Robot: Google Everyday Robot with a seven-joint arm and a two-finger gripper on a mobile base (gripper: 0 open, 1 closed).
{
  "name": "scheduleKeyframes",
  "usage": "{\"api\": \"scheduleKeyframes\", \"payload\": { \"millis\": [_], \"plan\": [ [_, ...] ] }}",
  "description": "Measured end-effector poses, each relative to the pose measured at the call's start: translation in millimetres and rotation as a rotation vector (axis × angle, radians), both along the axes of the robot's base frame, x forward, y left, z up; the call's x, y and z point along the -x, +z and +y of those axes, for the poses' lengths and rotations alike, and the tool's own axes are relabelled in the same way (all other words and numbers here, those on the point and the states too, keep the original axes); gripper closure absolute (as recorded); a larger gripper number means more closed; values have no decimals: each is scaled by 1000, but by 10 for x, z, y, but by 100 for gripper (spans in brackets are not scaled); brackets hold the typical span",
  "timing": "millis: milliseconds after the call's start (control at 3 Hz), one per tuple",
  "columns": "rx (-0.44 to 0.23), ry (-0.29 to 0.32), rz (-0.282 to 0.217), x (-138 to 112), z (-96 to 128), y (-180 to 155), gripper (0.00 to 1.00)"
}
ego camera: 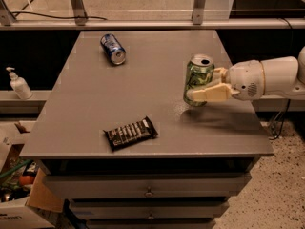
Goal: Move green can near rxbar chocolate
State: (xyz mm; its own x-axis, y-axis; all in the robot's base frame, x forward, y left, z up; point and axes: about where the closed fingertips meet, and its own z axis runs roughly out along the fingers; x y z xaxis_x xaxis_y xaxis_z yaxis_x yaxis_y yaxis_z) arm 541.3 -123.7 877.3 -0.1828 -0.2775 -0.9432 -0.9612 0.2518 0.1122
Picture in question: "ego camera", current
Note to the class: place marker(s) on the grey drawer cabinet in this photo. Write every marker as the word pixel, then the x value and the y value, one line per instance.
pixel 183 178

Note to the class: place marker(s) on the green soda can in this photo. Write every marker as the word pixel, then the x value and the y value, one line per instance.
pixel 199 73

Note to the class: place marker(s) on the cardboard box with clutter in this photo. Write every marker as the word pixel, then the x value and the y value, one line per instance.
pixel 25 202

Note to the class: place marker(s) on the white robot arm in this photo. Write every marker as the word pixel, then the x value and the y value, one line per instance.
pixel 284 76

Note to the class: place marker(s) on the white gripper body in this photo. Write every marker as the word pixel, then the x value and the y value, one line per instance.
pixel 245 79

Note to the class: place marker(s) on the metal railing frame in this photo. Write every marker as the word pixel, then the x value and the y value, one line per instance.
pixel 151 14

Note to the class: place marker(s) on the white pump bottle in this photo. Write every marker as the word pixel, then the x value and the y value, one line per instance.
pixel 19 85

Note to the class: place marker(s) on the blue soda can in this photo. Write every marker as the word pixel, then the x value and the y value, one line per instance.
pixel 113 49

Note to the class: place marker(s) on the black rxbar chocolate wrapper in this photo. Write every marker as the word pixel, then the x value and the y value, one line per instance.
pixel 127 135

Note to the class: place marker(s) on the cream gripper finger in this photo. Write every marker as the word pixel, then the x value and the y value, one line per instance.
pixel 220 75
pixel 217 93

